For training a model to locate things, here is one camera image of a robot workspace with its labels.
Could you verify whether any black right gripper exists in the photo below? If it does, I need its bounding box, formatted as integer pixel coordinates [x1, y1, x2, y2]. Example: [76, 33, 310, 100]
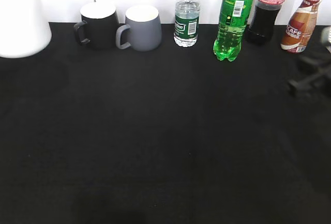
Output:
[288, 26, 330, 93]

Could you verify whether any green soda bottle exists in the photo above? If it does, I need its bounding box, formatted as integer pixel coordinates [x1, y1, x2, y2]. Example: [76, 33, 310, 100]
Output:
[213, 0, 253, 62]

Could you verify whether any brown coffee drink bottle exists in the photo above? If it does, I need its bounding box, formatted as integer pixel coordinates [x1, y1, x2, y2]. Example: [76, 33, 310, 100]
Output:
[280, 0, 322, 53]

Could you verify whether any dark cola bottle red label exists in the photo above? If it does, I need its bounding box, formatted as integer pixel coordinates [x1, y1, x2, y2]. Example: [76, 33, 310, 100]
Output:
[245, 0, 285, 45]

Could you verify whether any clear water bottle green label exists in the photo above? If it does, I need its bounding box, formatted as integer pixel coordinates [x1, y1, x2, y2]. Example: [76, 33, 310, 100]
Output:
[174, 0, 200, 48]

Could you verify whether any grey mug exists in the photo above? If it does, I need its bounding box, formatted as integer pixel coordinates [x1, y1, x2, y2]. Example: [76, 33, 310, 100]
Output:
[115, 5, 162, 51]

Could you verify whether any black mug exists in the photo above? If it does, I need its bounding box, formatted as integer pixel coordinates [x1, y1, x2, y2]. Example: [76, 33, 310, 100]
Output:
[73, 2, 119, 50]

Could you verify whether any white mug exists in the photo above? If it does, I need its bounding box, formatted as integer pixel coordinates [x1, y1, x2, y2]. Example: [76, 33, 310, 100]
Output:
[1, 0, 52, 58]

